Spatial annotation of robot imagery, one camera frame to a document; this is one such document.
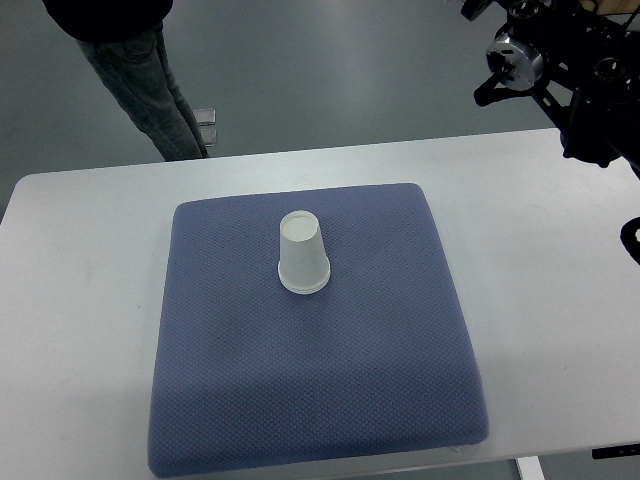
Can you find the white paper cup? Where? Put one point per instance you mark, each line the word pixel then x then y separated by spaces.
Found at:
pixel 302 256
pixel 306 289

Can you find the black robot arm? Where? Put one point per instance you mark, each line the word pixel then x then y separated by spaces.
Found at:
pixel 580 67

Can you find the white paper cup on cushion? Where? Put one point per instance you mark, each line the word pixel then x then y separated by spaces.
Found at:
pixel 306 289

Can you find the blue textured cushion mat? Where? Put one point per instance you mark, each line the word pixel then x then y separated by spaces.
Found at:
pixel 249 374

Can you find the lower metal floor plate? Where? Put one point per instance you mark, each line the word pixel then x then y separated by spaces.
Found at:
pixel 209 136

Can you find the metal floor plate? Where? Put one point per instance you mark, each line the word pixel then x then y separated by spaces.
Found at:
pixel 205 116
pixel 209 136

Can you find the upper metal floor plate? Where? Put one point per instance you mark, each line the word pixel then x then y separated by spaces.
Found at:
pixel 205 116

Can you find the standing person in jeans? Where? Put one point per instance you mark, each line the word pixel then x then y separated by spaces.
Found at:
pixel 123 42

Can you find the white table leg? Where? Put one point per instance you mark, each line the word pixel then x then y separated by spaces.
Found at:
pixel 529 468

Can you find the brown cardboard box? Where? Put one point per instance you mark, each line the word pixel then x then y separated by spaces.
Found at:
pixel 610 7

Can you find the black control panel under table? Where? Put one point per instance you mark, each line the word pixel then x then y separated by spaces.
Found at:
pixel 613 452

